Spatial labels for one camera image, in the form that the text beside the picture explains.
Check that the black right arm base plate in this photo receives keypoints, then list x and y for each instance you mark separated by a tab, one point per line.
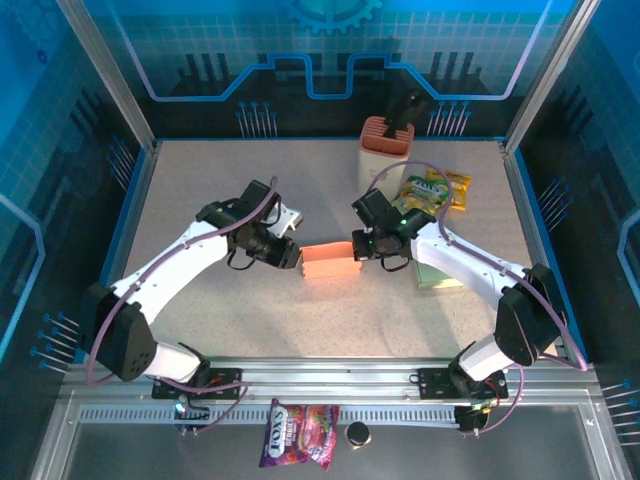
435	382

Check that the aluminium frame post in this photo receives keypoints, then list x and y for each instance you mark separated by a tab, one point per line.
110	80
547	75

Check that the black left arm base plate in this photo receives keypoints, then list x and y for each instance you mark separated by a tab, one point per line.
225	385

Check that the yellow snack bag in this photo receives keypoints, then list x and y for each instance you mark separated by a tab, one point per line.
460	187

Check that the pink paper box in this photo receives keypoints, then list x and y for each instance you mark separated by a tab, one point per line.
327	262

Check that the aluminium front rail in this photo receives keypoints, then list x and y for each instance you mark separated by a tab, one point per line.
325	375

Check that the green paper box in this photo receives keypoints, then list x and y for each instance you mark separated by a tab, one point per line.
437	280

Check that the purple berries candy bag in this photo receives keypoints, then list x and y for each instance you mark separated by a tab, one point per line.
295	432

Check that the green candy bag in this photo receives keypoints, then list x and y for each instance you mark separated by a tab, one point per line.
425	187

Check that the cream knife block pink top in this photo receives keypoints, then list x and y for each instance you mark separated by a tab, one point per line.
382	145

